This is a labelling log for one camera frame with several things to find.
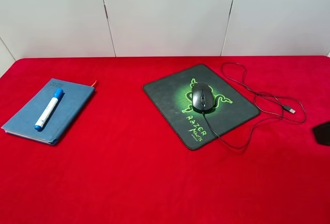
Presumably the red velvet table cloth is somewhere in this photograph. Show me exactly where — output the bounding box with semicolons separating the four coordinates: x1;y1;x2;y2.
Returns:
1;56;329;223

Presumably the blue notebook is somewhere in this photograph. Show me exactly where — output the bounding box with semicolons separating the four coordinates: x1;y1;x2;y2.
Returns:
2;78;95;145

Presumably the blue and white marker pen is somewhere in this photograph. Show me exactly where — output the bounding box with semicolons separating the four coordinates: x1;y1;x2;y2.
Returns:
34;88;64;131

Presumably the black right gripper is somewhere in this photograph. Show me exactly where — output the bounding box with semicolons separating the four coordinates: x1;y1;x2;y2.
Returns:
312;121;330;146

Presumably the black green Razer mouse pad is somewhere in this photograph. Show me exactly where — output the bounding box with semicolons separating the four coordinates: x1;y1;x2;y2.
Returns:
143;64;260;150

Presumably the black computer mouse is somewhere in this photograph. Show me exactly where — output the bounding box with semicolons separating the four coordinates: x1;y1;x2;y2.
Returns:
192;83;215;113

